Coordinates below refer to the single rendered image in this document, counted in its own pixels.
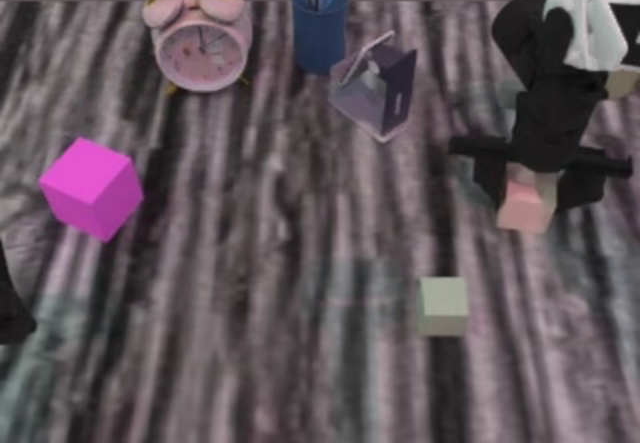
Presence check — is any pink cube block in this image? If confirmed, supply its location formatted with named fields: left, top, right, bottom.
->
left=496, top=178, right=557, bottom=235

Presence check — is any small pale green block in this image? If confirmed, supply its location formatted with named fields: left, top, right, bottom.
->
left=416, top=276, right=470, bottom=338

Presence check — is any large magenta block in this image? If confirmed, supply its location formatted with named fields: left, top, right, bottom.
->
left=38, top=136, right=145, bottom=243

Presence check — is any clear and purple carton box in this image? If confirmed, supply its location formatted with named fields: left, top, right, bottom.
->
left=328, top=31, right=419, bottom=143

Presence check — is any blue pen cup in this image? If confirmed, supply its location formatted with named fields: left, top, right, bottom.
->
left=291, top=0, right=348, bottom=75

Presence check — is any pink twin-bell alarm clock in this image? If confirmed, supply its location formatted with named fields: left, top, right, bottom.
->
left=141, top=0, right=254, bottom=98

